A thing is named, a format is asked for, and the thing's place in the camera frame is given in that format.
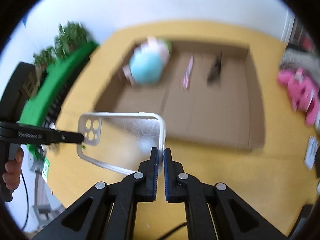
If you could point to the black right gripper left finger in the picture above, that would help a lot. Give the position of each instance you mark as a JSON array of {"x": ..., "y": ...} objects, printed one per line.
[{"x": 125, "y": 195}]

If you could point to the pink plush toy teal shirt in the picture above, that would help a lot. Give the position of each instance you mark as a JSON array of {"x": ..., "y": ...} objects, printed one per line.
[{"x": 148, "y": 62}]

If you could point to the pink transparent pen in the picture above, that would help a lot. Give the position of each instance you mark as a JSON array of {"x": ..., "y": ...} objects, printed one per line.
[{"x": 186, "y": 78}]

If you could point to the white clear phone case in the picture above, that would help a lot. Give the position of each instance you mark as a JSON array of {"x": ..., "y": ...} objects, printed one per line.
[{"x": 121, "y": 141}]

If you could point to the magenta plush toy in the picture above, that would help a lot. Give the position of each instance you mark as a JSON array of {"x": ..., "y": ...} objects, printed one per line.
[{"x": 302, "y": 92}]

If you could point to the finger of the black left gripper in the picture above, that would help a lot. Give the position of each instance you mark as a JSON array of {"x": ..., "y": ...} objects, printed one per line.
[{"x": 57, "y": 136}]

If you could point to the person left hand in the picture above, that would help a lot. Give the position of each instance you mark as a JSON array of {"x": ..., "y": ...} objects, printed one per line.
[{"x": 13, "y": 170}]

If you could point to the green plastic tray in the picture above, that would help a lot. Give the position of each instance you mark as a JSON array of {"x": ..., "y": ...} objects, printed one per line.
[{"x": 45, "y": 107}]

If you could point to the cardboard box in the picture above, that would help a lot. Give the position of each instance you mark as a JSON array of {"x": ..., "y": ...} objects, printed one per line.
[{"x": 228, "y": 112}]

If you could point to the black sunglasses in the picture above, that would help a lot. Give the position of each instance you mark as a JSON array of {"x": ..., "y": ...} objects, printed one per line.
[{"x": 215, "y": 71}]

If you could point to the white small device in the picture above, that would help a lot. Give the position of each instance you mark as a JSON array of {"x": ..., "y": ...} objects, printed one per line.
[{"x": 311, "y": 151}]

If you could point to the green plant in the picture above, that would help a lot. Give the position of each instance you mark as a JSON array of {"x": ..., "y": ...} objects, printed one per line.
[{"x": 70, "y": 37}]

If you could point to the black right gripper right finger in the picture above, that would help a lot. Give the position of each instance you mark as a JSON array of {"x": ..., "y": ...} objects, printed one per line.
[{"x": 181, "y": 187}]

